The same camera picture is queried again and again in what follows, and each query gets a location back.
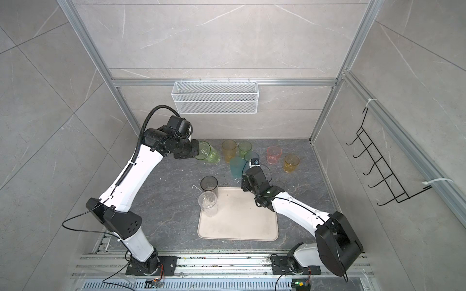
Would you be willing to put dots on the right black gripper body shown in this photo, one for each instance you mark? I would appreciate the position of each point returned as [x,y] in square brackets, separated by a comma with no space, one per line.
[247,187]

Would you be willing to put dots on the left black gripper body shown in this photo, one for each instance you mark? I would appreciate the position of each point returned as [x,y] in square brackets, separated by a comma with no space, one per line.
[184,148]

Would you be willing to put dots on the tall green tumbler glass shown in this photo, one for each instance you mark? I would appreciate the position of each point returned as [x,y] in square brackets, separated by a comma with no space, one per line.
[207,153]

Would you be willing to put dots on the beige plastic tray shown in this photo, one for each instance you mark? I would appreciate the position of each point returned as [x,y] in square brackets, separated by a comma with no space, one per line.
[238,218]

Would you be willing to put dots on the dark grey tumbler glass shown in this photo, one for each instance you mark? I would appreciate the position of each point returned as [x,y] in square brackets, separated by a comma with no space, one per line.
[209,184]

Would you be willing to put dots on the clear tumbler glass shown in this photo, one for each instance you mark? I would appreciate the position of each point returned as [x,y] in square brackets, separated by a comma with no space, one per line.
[208,203]

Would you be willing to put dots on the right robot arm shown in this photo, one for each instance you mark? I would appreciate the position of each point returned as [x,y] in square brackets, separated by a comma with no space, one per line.
[337,246]

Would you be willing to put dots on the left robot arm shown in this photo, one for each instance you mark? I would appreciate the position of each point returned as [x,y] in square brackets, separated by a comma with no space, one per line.
[113,208]

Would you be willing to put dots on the teal textured cup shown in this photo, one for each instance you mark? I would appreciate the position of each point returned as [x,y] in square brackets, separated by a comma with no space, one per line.
[237,164]

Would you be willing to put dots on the blue tumbler glass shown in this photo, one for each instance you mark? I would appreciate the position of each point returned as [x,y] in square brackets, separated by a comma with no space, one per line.
[249,155]

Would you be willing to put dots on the pink glass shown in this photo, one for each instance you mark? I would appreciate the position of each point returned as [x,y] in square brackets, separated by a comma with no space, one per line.
[273,154]

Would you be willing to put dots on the small green glass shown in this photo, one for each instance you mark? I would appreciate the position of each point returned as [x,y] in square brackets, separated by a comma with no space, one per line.
[244,147]

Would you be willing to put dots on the short yellow glass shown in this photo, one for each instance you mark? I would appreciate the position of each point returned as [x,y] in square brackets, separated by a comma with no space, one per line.
[291,163]

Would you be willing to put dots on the tall amber tumbler glass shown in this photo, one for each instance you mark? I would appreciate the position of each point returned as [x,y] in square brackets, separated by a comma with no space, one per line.
[229,148]

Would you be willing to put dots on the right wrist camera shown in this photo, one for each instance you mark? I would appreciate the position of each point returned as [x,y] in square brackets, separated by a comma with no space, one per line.
[254,162]

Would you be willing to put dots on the white wire mesh basket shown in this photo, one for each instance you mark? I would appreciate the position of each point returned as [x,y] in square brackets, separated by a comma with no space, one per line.
[216,97]

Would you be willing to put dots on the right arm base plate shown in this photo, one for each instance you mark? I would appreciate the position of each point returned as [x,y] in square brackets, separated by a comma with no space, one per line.
[282,265]

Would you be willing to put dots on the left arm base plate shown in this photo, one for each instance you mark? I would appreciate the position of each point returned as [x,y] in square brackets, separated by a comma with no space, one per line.
[153,266]

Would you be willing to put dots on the black wire hook rack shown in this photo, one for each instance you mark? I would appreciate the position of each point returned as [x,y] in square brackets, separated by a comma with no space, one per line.
[380,164]

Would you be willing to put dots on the aluminium mounting rail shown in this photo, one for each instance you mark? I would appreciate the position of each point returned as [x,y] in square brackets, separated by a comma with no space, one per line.
[191,265]

